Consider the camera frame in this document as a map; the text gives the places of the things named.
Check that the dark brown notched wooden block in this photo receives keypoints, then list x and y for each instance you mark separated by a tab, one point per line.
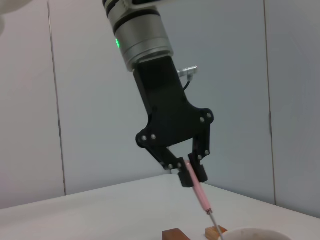
175	234

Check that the light wooden block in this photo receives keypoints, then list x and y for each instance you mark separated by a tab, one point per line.
211	231

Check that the grey ceramic cup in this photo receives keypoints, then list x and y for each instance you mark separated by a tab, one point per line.
250	233

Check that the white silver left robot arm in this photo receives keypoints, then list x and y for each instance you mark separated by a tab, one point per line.
142	32

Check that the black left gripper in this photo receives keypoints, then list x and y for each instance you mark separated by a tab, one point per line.
167	107

